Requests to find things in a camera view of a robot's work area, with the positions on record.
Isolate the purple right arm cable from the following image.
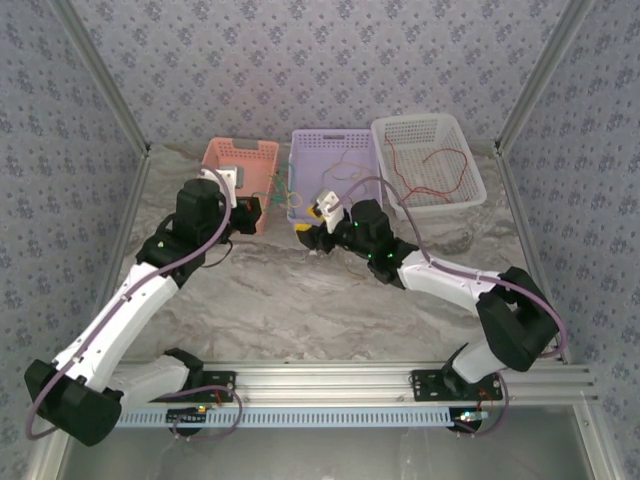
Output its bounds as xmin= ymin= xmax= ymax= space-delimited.
xmin=329 ymin=175 xmax=569 ymax=440

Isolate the light blue slotted cable duct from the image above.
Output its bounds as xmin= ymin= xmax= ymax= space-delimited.
xmin=117 ymin=405 xmax=460 ymax=430

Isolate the thin orange cable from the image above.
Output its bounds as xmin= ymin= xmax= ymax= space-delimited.
xmin=322 ymin=151 xmax=376 ymax=194

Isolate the white plastic basket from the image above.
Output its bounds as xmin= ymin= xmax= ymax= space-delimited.
xmin=370 ymin=112 xmax=489 ymax=221

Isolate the black controller board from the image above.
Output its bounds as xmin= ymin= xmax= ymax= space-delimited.
xmin=452 ymin=405 xmax=490 ymax=435
xmin=166 ymin=405 xmax=210 ymax=435

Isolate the pink plastic basket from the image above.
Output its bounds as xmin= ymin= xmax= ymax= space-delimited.
xmin=202 ymin=138 xmax=280 ymax=235

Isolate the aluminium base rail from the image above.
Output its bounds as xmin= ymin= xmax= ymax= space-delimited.
xmin=119 ymin=360 xmax=599 ymax=404

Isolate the grey sheet metal panel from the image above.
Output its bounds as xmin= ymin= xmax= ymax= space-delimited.
xmin=59 ymin=424 xmax=599 ymax=480

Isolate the purple plastic basket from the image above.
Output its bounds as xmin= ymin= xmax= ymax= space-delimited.
xmin=286 ymin=128 xmax=385 ymax=235

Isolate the thin black left gripper cable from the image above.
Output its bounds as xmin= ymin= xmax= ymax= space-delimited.
xmin=201 ymin=238 xmax=231 ymax=269

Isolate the aluminium table side rail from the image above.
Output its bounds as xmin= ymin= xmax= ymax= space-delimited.
xmin=494 ymin=144 xmax=621 ymax=480
xmin=27 ymin=147 xmax=154 ymax=480

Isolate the thin red cable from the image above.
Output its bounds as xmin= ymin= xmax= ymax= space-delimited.
xmin=383 ymin=133 xmax=471 ymax=204

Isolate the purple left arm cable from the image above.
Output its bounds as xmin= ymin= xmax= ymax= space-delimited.
xmin=24 ymin=167 xmax=245 ymax=444

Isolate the aluminium frame post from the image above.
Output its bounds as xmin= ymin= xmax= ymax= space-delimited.
xmin=493 ymin=0 xmax=599 ymax=154
xmin=49 ymin=0 xmax=152 ymax=157

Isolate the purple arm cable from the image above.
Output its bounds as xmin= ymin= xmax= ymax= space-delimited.
xmin=24 ymin=167 xmax=245 ymax=444
xmin=329 ymin=175 xmax=569 ymax=440

